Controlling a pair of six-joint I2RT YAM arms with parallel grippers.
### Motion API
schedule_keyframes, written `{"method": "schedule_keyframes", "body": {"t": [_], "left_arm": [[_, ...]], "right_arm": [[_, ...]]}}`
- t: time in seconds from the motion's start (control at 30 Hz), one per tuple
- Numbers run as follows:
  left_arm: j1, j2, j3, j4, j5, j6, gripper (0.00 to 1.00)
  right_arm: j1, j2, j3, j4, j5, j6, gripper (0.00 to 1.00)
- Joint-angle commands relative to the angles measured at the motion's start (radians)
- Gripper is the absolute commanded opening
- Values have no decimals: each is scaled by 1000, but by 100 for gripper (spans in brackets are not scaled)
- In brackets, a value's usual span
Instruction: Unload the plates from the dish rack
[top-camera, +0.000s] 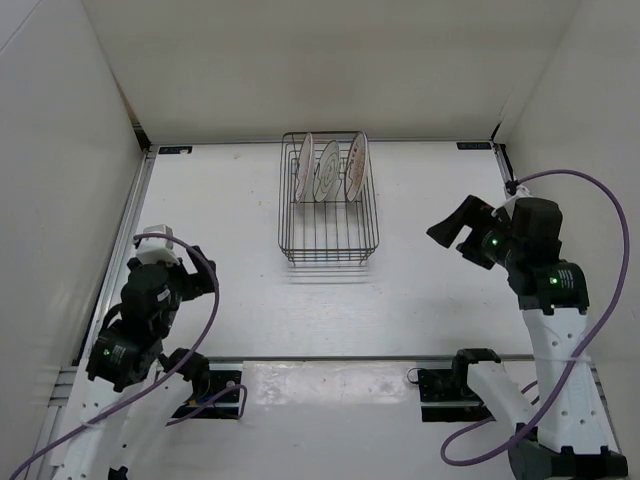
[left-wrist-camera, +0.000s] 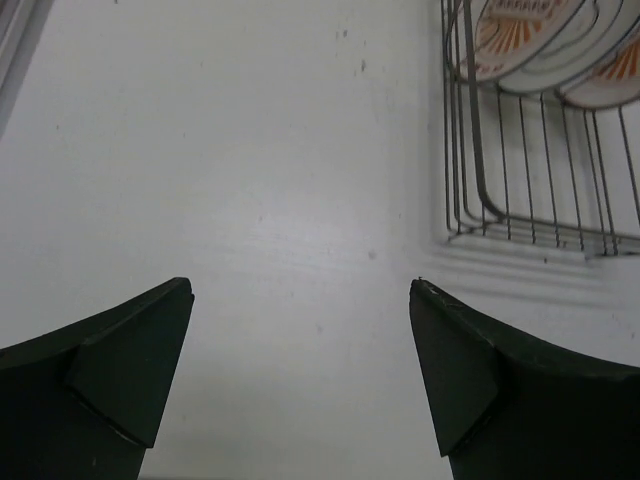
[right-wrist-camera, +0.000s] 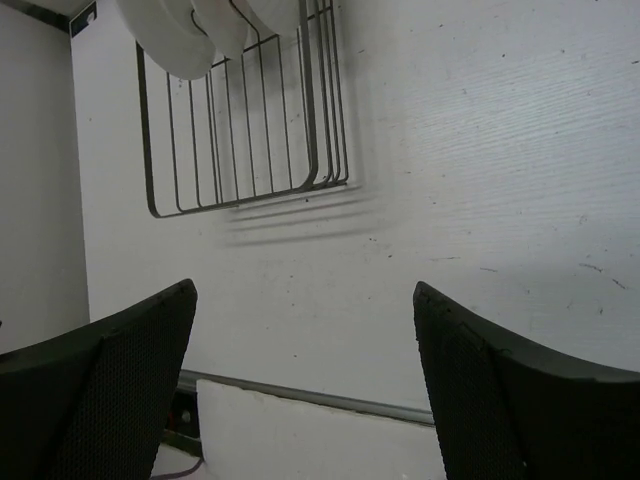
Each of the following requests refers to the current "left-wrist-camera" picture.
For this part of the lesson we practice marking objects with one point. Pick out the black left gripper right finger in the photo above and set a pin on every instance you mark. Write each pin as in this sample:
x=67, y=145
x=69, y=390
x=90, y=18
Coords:
x=508, y=405

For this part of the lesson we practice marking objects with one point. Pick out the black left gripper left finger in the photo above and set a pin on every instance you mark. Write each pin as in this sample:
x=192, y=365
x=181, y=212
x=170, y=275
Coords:
x=86, y=401

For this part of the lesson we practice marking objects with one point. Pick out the orange sunburst plate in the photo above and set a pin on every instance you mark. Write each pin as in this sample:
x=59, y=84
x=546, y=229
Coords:
x=491, y=39
x=613, y=82

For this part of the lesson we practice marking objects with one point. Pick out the white plate grey swirl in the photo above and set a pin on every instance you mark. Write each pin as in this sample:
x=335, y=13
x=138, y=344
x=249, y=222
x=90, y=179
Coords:
x=588, y=37

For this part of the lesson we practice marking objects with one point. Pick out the grey wire dish rack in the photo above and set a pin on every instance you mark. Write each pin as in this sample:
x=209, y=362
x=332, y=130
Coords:
x=530, y=168

